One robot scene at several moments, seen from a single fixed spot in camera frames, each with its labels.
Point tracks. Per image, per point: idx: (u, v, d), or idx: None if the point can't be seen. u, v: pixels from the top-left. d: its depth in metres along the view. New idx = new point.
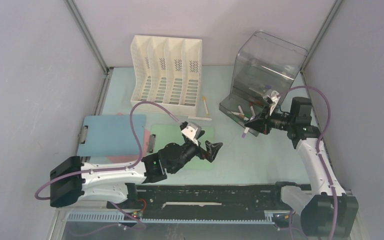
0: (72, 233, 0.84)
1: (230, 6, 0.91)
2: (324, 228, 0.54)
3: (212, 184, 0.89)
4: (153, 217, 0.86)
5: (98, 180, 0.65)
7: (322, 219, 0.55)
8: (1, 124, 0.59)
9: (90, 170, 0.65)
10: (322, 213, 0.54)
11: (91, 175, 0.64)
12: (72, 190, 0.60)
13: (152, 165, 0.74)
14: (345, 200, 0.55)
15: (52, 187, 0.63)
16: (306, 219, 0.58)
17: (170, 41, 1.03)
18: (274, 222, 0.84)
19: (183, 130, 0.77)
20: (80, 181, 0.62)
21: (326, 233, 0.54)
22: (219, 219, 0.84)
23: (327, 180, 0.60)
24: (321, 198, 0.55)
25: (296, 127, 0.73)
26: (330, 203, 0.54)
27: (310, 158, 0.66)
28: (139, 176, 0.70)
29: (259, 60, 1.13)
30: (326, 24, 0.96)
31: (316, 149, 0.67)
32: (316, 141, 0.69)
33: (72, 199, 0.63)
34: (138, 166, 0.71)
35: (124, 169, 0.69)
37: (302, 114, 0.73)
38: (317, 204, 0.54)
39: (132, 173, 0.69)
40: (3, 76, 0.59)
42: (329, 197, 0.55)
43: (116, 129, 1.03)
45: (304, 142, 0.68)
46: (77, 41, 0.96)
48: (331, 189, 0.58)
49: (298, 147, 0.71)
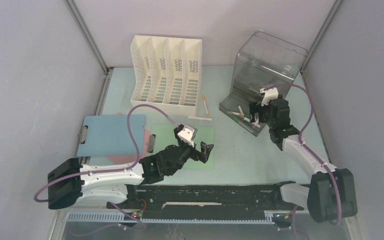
0: (72, 233, 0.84)
1: (230, 6, 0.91)
2: (332, 209, 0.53)
3: (212, 184, 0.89)
4: (153, 217, 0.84)
5: (98, 181, 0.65)
7: (327, 200, 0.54)
8: (1, 123, 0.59)
9: (89, 171, 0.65)
10: (324, 194, 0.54)
11: (90, 177, 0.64)
12: (71, 192, 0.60)
13: (150, 166, 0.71)
14: (340, 174, 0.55)
15: (50, 189, 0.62)
16: (311, 206, 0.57)
17: (170, 41, 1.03)
18: (274, 222, 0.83)
19: (180, 132, 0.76)
20: (80, 182, 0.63)
21: (336, 215, 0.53)
22: (219, 219, 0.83)
23: (318, 162, 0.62)
24: (319, 178, 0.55)
25: (276, 130, 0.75)
26: (328, 181, 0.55)
27: (296, 151, 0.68)
28: (137, 178, 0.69)
29: (259, 60, 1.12)
30: (326, 24, 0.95)
31: (300, 142, 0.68)
32: (296, 136, 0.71)
33: (70, 200, 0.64)
34: (135, 168, 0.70)
35: (121, 171, 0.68)
37: (281, 117, 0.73)
38: (318, 186, 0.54)
39: (130, 174, 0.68)
40: (3, 76, 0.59)
42: (325, 175, 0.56)
43: (116, 129, 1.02)
45: (287, 140, 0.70)
46: (77, 41, 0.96)
48: (324, 168, 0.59)
49: (284, 148, 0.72)
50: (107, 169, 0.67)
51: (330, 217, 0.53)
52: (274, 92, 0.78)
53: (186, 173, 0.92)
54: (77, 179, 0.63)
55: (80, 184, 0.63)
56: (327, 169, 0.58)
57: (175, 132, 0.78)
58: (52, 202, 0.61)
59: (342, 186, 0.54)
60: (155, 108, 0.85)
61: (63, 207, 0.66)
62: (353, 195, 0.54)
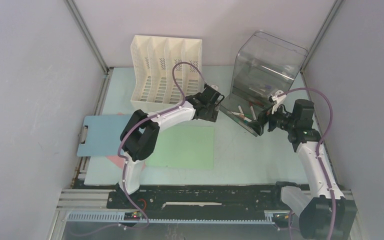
0: (72, 233, 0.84)
1: (230, 6, 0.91)
2: (322, 231, 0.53)
3: (212, 184, 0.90)
4: (153, 217, 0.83)
5: (165, 120, 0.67)
7: (320, 222, 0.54)
8: (1, 123, 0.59)
9: (156, 114, 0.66)
10: (321, 216, 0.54)
11: (159, 118, 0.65)
12: (152, 133, 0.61)
13: (196, 100, 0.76)
14: (343, 203, 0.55)
15: (131, 143, 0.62)
16: (305, 220, 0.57)
17: (170, 41, 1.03)
18: (274, 222, 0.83)
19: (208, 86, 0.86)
20: (155, 124, 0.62)
21: (324, 236, 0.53)
22: (219, 219, 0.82)
23: (326, 183, 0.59)
24: (319, 201, 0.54)
25: (297, 131, 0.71)
26: (328, 206, 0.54)
27: (310, 162, 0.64)
28: (191, 110, 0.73)
29: (259, 60, 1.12)
30: (326, 24, 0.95)
31: (316, 153, 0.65)
32: (316, 144, 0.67)
33: (151, 145, 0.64)
34: (186, 103, 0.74)
35: (177, 107, 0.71)
37: (303, 116, 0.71)
38: (316, 208, 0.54)
39: (185, 109, 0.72)
40: (3, 76, 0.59)
42: (328, 199, 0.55)
43: (112, 129, 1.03)
45: (304, 145, 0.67)
46: (77, 41, 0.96)
48: (330, 192, 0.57)
49: (298, 151, 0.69)
50: (166, 110, 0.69)
51: (319, 236, 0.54)
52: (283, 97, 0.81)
53: (186, 173, 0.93)
54: (151, 122, 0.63)
55: (156, 124, 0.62)
56: (333, 195, 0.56)
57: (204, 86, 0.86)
58: (138, 152, 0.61)
59: (341, 214, 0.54)
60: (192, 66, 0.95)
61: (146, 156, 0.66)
62: (348, 220, 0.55)
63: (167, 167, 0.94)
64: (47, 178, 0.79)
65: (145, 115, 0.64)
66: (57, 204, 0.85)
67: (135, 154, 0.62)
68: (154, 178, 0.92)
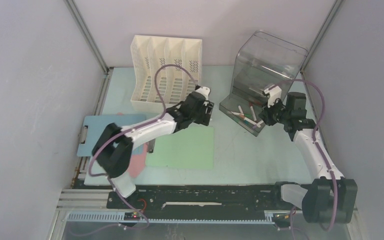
0: (72, 233, 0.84)
1: (230, 6, 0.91)
2: (325, 213, 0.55)
3: (212, 185, 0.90)
4: (153, 217, 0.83)
5: (141, 135, 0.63)
7: (323, 204, 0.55)
8: (1, 123, 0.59)
9: (131, 128, 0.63)
10: (322, 198, 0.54)
11: (134, 133, 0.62)
12: (125, 149, 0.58)
13: (177, 113, 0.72)
14: (344, 183, 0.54)
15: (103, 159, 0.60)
16: (307, 204, 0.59)
17: (170, 41, 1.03)
18: (274, 222, 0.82)
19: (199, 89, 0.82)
20: (129, 139, 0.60)
21: (328, 217, 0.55)
22: (218, 219, 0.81)
23: (325, 165, 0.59)
24: (320, 183, 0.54)
25: (293, 121, 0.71)
26: (329, 188, 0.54)
27: (307, 147, 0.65)
28: (172, 123, 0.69)
29: (259, 60, 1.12)
30: (326, 24, 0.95)
31: (313, 138, 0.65)
32: (311, 131, 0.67)
33: (126, 160, 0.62)
34: (166, 116, 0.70)
35: (156, 121, 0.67)
37: (296, 106, 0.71)
38: (317, 190, 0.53)
39: (164, 123, 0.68)
40: (3, 76, 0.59)
42: (329, 180, 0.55)
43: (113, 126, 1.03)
45: (300, 133, 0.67)
46: (77, 41, 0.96)
48: (330, 173, 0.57)
49: (296, 139, 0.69)
50: (144, 123, 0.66)
51: (322, 219, 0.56)
52: (277, 90, 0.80)
53: (186, 173, 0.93)
54: (124, 136, 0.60)
55: (129, 140, 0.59)
56: (333, 175, 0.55)
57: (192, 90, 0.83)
58: (112, 168, 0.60)
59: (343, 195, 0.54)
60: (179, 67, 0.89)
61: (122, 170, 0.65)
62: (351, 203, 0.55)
63: (167, 168, 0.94)
64: (47, 178, 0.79)
65: (120, 129, 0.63)
66: (57, 204, 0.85)
67: (109, 170, 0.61)
68: (154, 179, 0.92)
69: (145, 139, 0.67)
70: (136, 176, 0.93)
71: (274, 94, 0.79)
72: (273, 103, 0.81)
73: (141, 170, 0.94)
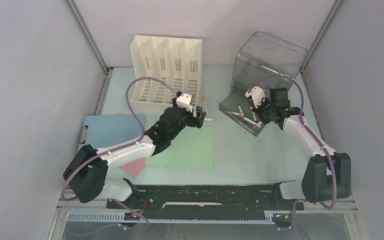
0: (72, 233, 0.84)
1: (230, 7, 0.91)
2: (325, 191, 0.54)
3: (212, 185, 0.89)
4: (153, 217, 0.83)
5: (117, 158, 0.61)
7: (321, 181, 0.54)
8: (1, 124, 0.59)
9: (107, 151, 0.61)
10: (320, 176, 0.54)
11: (110, 155, 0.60)
12: (99, 172, 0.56)
13: (156, 136, 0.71)
14: (338, 158, 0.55)
15: (74, 184, 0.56)
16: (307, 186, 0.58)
17: (170, 41, 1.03)
18: (274, 222, 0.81)
19: (179, 98, 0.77)
20: (104, 162, 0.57)
21: (328, 195, 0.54)
22: (218, 219, 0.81)
23: (317, 144, 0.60)
24: (316, 160, 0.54)
25: (279, 110, 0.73)
26: (325, 164, 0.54)
27: (298, 132, 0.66)
28: (150, 146, 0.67)
29: (259, 60, 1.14)
30: (326, 24, 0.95)
31: (301, 122, 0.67)
32: (298, 116, 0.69)
33: (100, 185, 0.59)
34: (145, 138, 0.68)
35: (133, 143, 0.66)
37: (280, 96, 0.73)
38: (314, 168, 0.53)
39: (142, 145, 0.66)
40: (3, 77, 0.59)
42: (324, 157, 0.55)
43: (116, 125, 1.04)
45: (289, 119, 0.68)
46: (77, 41, 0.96)
48: (323, 150, 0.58)
49: (285, 127, 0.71)
50: (120, 145, 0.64)
51: (323, 198, 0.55)
52: (259, 90, 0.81)
53: (186, 173, 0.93)
54: (100, 159, 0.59)
55: (105, 162, 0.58)
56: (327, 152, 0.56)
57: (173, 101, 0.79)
58: (83, 194, 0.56)
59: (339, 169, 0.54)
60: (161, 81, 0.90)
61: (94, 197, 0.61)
62: (347, 178, 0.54)
63: (167, 167, 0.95)
64: (47, 178, 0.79)
65: (95, 151, 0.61)
66: (57, 204, 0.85)
67: (79, 196, 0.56)
68: (154, 179, 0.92)
69: (122, 162, 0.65)
70: (136, 176, 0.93)
71: (257, 94, 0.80)
72: (259, 104, 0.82)
73: (141, 170, 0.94)
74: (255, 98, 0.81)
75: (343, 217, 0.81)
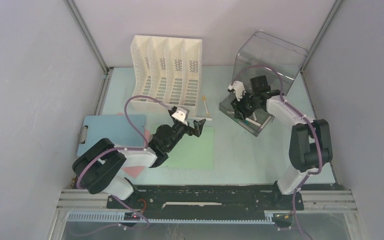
0: (72, 233, 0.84)
1: (230, 6, 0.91)
2: (310, 157, 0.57)
3: (212, 185, 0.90)
4: (153, 217, 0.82)
5: (130, 158, 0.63)
7: (306, 148, 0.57)
8: (1, 123, 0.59)
9: (124, 147, 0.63)
10: (304, 143, 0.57)
11: (124, 152, 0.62)
12: (116, 163, 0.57)
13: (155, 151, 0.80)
14: (318, 125, 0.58)
15: (86, 174, 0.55)
16: (293, 156, 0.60)
17: (170, 41, 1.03)
18: (274, 222, 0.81)
19: (173, 114, 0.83)
20: (121, 155, 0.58)
21: (314, 161, 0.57)
22: (218, 219, 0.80)
23: (298, 115, 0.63)
24: (299, 128, 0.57)
25: (261, 93, 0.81)
26: (307, 130, 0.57)
27: (279, 108, 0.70)
28: (154, 156, 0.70)
29: (259, 60, 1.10)
30: (327, 24, 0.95)
31: (281, 100, 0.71)
32: (278, 97, 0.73)
33: (110, 179, 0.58)
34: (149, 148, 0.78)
35: (142, 149, 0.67)
37: (259, 84, 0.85)
38: (299, 135, 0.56)
39: (150, 153, 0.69)
40: (3, 76, 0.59)
42: (305, 125, 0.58)
43: (117, 126, 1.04)
45: (270, 99, 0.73)
46: (77, 41, 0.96)
48: (304, 120, 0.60)
49: (268, 107, 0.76)
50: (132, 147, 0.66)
51: (310, 164, 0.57)
52: (239, 85, 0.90)
53: (186, 172, 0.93)
54: (117, 152, 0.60)
55: (123, 155, 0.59)
56: (307, 120, 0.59)
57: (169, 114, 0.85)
58: (93, 185, 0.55)
59: (319, 134, 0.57)
60: (142, 97, 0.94)
61: (99, 191, 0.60)
62: (328, 142, 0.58)
63: (167, 167, 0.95)
64: (46, 178, 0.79)
65: (112, 145, 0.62)
66: (57, 204, 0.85)
67: (88, 186, 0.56)
68: (154, 178, 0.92)
69: (130, 164, 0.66)
70: (136, 176, 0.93)
71: (238, 89, 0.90)
72: (241, 97, 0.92)
73: (141, 171, 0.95)
74: (236, 92, 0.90)
75: (343, 217, 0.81)
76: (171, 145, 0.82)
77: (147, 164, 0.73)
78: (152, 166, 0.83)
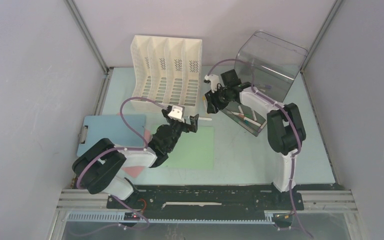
0: (72, 233, 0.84)
1: (230, 7, 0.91)
2: (288, 139, 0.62)
3: (212, 185, 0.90)
4: (153, 217, 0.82)
5: (129, 157, 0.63)
7: (283, 131, 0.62)
8: (1, 123, 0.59)
9: (124, 147, 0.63)
10: (280, 128, 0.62)
11: (124, 152, 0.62)
12: (116, 163, 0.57)
13: (155, 151, 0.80)
14: (289, 109, 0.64)
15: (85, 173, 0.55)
16: (274, 141, 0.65)
17: (170, 41, 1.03)
18: (274, 222, 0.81)
19: (170, 113, 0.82)
20: (121, 155, 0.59)
21: (292, 142, 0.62)
22: (218, 219, 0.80)
23: (269, 103, 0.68)
24: (272, 115, 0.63)
25: (233, 87, 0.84)
26: (280, 115, 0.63)
27: (252, 99, 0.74)
28: (154, 156, 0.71)
29: (259, 60, 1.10)
30: (327, 24, 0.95)
31: (253, 91, 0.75)
32: (250, 88, 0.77)
33: (110, 179, 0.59)
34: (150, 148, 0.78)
35: (141, 149, 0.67)
37: (230, 78, 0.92)
38: (273, 121, 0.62)
39: (149, 152, 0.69)
40: (3, 76, 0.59)
42: (278, 111, 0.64)
43: (116, 127, 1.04)
45: (243, 92, 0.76)
46: (77, 40, 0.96)
48: (276, 106, 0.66)
49: (243, 100, 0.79)
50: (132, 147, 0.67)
51: (289, 145, 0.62)
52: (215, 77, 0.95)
53: (186, 172, 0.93)
54: (117, 152, 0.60)
55: (123, 155, 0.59)
56: (279, 106, 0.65)
57: (165, 114, 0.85)
58: (93, 185, 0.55)
59: (291, 117, 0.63)
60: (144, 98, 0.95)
61: (99, 191, 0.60)
62: (300, 122, 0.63)
63: (167, 168, 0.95)
64: (46, 178, 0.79)
65: (112, 145, 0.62)
66: (57, 204, 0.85)
67: (88, 186, 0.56)
68: (154, 178, 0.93)
69: (129, 163, 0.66)
70: (136, 176, 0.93)
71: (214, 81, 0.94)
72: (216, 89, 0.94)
73: (141, 171, 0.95)
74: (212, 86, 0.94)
75: (343, 217, 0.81)
76: (171, 145, 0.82)
77: (147, 164, 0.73)
78: (152, 166, 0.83)
